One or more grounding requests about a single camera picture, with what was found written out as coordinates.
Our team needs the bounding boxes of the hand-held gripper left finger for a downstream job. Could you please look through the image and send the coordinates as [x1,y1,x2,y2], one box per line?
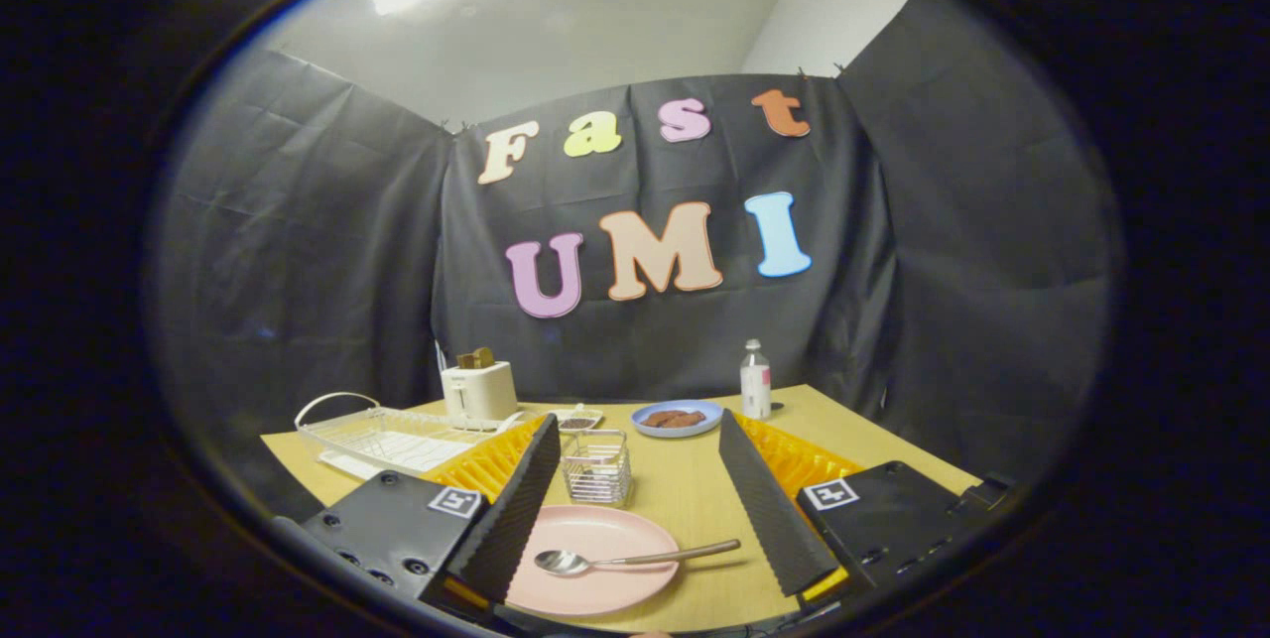
[301,413,564,611]

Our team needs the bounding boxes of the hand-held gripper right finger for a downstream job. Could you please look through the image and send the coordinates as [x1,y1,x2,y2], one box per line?
[716,408,1015,604]

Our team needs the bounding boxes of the metal spoon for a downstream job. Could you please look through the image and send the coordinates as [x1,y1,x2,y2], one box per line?
[534,539,742,577]

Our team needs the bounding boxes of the metal wire basket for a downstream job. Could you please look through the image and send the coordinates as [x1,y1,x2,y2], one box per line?
[561,429,633,508]

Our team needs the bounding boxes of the pink plate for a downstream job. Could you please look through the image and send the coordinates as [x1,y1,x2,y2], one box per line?
[504,505,682,617]

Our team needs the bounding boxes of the white wire dish rack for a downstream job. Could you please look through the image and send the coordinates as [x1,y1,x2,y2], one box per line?
[295,392,542,478]

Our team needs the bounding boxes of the blue plate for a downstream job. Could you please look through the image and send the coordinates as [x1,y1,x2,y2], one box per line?
[631,399,724,439]

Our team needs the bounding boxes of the clear plastic bottle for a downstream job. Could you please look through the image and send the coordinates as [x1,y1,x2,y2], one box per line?
[740,338,773,421]

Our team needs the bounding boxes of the white toaster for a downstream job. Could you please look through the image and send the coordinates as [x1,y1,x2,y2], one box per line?
[441,361,520,423]

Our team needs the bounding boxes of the black backdrop cloth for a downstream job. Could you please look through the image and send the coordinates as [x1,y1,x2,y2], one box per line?
[149,0,1127,520]

